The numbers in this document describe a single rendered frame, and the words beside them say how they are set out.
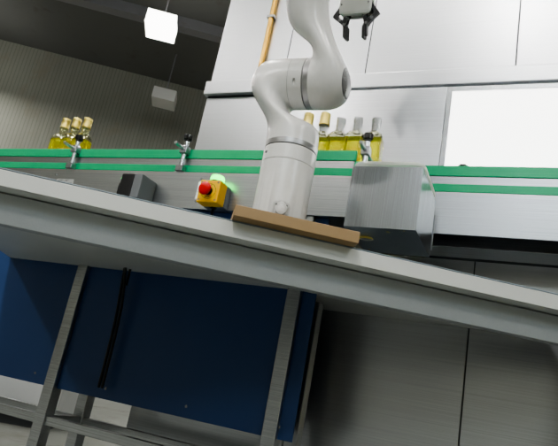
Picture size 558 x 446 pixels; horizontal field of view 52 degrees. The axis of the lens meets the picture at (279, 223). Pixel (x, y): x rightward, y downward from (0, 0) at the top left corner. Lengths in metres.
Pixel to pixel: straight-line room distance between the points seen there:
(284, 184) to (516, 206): 0.67
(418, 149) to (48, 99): 11.16
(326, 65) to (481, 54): 0.88
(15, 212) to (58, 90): 11.52
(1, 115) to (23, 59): 1.29
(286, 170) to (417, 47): 1.04
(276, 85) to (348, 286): 0.48
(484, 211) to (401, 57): 0.75
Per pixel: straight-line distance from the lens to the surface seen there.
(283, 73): 1.34
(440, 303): 1.26
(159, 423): 2.04
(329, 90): 1.30
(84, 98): 12.55
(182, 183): 1.82
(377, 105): 2.01
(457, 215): 1.61
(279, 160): 1.23
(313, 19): 1.36
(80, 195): 1.15
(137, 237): 1.16
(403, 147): 1.92
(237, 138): 2.18
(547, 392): 1.72
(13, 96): 12.82
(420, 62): 2.11
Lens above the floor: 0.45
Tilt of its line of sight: 16 degrees up
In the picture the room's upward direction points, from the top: 11 degrees clockwise
